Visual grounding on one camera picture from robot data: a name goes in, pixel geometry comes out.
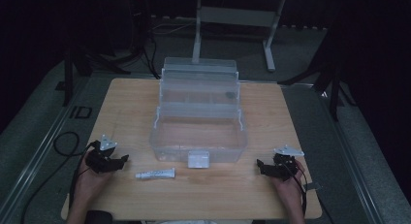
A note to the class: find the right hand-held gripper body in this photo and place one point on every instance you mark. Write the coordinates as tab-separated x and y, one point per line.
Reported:
285	165

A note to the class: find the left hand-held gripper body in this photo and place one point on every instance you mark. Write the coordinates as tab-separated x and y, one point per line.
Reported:
101	160

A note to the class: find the person's right hand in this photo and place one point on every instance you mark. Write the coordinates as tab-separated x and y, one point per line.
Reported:
289	184

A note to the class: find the person's left hand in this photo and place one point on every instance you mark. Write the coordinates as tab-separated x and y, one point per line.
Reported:
89	179

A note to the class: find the white tube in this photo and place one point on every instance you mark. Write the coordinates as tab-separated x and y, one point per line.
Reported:
155	174

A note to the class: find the person's dark clothing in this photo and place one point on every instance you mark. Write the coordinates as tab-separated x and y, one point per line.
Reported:
99	217

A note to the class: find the clear plastic tiered storage box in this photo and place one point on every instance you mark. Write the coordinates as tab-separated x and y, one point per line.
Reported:
198	120

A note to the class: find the black metal stand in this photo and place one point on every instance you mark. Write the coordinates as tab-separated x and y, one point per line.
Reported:
329	72
84	60

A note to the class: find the dark computer tower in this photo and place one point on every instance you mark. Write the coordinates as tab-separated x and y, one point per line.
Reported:
139	20

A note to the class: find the white metal desk frame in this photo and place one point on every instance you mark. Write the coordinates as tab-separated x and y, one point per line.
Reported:
233	17

